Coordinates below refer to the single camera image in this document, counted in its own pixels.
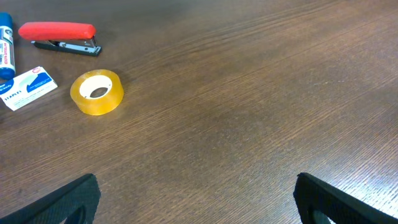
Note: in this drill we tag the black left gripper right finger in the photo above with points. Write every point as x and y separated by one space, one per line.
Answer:
319 202

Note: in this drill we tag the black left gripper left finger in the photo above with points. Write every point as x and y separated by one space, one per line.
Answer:
75 202

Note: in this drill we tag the white blue staples box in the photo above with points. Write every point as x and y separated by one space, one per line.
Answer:
26 88

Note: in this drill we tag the red stapler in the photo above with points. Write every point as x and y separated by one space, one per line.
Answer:
68 37

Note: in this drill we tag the yellow clear tape roll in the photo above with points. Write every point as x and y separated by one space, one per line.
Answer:
97 92

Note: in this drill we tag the blue whiteboard marker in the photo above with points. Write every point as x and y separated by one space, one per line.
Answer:
8 69

